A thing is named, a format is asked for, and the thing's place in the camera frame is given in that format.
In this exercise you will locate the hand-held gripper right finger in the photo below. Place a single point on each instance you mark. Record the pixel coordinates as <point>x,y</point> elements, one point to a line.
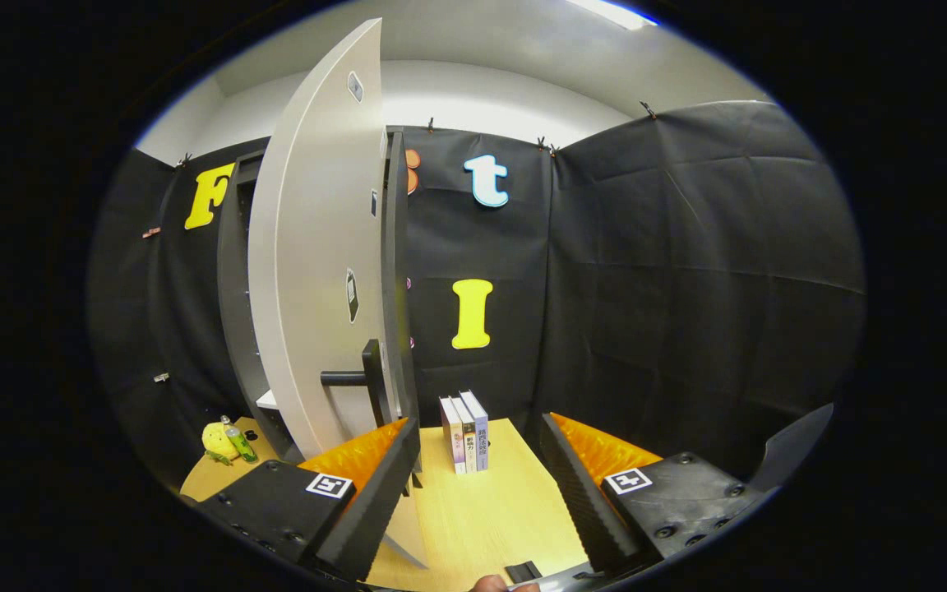
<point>584,510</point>

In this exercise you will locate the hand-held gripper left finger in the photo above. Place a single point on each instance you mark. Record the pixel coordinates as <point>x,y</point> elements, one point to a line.
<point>375,510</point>

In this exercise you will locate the dark grey shoe cabinet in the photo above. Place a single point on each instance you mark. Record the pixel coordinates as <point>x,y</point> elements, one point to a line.
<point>398,288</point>

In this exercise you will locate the beige shoe cabinet door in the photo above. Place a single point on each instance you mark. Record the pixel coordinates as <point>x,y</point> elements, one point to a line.
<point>309,247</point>

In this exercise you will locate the white book dark label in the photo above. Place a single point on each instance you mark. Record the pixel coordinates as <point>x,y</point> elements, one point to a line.
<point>468,444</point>

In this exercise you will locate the lavender book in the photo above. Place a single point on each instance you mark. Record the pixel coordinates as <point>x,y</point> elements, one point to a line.
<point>482,432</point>

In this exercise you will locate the green bottle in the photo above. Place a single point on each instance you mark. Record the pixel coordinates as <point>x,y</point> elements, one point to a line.
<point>241,444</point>

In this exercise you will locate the yellow plush toy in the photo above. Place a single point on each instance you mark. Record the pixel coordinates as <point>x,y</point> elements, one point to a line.
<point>215,441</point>

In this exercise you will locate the black backdrop cloth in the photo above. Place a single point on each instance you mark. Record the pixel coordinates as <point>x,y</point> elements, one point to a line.
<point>646,288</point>

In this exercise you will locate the long ceiling light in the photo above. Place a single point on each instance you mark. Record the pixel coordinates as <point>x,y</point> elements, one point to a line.
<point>613,12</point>

